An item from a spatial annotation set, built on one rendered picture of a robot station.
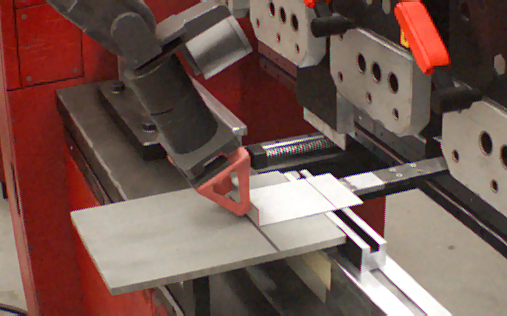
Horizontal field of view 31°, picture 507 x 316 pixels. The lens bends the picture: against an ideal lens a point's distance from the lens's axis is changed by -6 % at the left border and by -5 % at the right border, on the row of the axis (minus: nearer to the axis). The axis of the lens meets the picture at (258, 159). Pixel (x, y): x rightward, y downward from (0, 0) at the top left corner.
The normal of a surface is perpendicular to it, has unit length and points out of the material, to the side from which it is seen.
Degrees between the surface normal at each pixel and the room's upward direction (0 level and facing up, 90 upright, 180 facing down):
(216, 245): 0
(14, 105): 90
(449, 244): 0
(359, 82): 90
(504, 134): 90
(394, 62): 90
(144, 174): 0
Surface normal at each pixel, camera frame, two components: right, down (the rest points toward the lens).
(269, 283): -0.02, -0.91
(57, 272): 0.40, 0.38
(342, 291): -0.92, 0.18
